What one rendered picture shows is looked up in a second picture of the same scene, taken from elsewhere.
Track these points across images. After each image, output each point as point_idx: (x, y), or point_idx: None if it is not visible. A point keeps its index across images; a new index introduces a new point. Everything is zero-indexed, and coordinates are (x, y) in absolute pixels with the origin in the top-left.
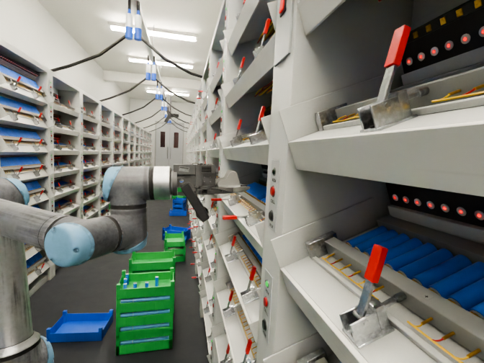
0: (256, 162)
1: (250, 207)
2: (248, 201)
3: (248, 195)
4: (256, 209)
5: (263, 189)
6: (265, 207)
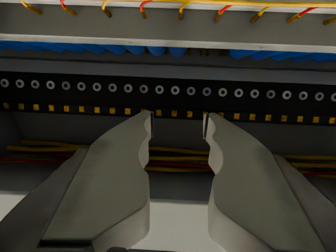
0: (12, 198)
1: (178, 13)
2: (240, 36)
3: (315, 51)
4: (100, 15)
5: (306, 59)
6: (27, 40)
